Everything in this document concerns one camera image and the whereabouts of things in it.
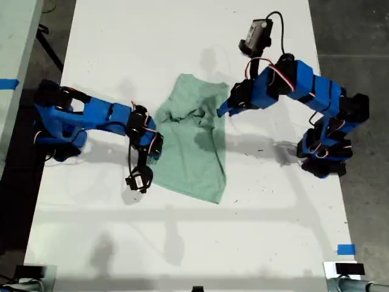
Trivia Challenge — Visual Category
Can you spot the pale green T-shirt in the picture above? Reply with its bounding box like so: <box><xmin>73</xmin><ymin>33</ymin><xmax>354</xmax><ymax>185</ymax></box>
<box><xmin>148</xmin><ymin>73</ymin><xmax>230</xmax><ymax>205</ymax></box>

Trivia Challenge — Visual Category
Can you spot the black stand leg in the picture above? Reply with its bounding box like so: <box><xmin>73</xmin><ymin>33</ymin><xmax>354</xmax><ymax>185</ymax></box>
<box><xmin>35</xmin><ymin>26</ymin><xmax>65</xmax><ymax>73</ymax></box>

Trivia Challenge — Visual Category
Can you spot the long blue tape strip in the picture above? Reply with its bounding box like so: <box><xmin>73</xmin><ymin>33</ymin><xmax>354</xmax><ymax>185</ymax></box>
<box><xmin>0</xmin><ymin>78</ymin><xmax>21</xmax><ymax>89</ymax></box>

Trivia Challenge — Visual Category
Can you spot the small black box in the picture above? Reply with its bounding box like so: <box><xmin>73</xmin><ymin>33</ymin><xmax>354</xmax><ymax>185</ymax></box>
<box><xmin>14</xmin><ymin>265</ymin><xmax>45</xmax><ymax>278</ymax></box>
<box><xmin>335</xmin><ymin>263</ymin><xmax>365</xmax><ymax>276</ymax></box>

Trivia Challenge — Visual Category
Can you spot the pale side table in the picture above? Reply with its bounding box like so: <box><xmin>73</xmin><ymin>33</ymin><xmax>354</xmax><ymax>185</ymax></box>
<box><xmin>0</xmin><ymin>0</ymin><xmax>45</xmax><ymax>180</ymax></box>

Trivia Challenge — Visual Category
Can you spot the short blue tape strip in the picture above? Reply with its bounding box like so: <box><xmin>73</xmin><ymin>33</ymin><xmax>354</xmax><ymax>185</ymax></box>
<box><xmin>337</xmin><ymin>244</ymin><xmax>356</xmax><ymax>256</ymax></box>

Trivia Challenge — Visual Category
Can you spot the black camera stalk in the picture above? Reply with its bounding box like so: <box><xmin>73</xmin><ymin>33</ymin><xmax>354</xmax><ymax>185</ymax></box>
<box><xmin>136</xmin><ymin>145</ymin><xmax>149</xmax><ymax>169</ymax></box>
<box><xmin>249</xmin><ymin>54</ymin><xmax>263</xmax><ymax>82</ymax></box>

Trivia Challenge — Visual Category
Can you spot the thin black camera cable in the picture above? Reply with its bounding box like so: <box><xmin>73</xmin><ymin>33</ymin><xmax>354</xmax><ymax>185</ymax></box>
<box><xmin>126</xmin><ymin>142</ymin><xmax>136</xmax><ymax>180</ymax></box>

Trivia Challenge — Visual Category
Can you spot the black camera box white label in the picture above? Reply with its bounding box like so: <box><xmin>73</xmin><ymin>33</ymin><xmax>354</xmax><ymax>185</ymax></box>
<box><xmin>125</xmin><ymin>165</ymin><xmax>154</xmax><ymax>195</ymax></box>

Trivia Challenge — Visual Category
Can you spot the black camera box grey face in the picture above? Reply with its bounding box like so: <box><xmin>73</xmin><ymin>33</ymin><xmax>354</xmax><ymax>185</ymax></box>
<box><xmin>238</xmin><ymin>18</ymin><xmax>274</xmax><ymax>57</ymax></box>

